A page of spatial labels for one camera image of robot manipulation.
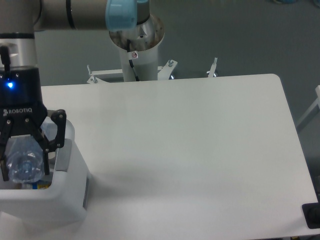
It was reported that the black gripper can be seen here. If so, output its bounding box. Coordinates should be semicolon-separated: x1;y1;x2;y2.
0;65;68;182

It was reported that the clear plastic water bottle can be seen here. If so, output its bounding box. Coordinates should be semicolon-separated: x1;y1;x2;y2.
4;117;59;185

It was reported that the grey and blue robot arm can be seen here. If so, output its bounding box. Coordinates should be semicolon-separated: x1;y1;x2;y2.
0;0;150;181

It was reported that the white plastic trash can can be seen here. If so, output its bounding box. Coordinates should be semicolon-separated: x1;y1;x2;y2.
0;110;91;222

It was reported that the blue yellow snack packet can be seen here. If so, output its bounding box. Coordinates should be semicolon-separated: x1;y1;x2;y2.
14;174;55;191

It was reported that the white stand foot left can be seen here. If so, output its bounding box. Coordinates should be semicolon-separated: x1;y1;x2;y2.
86;64;124;84

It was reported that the white stand foot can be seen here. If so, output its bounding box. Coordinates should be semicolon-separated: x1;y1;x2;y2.
206;57;218;78
86;64;124;84

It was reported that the white stand foot right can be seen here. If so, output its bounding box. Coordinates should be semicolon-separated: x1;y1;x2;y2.
206;57;218;78

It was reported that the black clamp on table edge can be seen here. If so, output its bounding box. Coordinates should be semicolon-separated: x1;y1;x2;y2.
302;202;320;229

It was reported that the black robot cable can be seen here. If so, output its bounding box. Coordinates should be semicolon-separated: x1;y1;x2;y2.
126;38;140;82

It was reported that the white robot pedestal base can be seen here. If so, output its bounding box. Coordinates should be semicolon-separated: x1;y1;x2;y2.
109;14;165;82

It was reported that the white metal frame at right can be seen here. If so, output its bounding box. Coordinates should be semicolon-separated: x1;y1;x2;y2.
295;85;320;134

